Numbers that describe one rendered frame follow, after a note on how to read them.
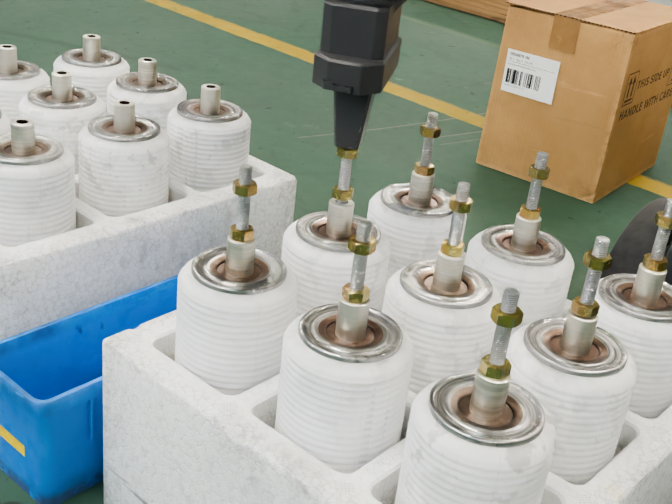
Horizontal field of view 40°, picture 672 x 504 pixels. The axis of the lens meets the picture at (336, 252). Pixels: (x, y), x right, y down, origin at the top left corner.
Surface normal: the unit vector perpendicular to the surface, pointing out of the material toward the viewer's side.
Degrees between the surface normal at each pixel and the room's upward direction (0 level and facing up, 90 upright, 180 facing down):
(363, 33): 90
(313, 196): 0
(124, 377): 90
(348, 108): 90
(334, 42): 90
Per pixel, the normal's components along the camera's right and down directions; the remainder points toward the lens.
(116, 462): -0.66, 0.27
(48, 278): 0.72, 0.38
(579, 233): 0.11, -0.89
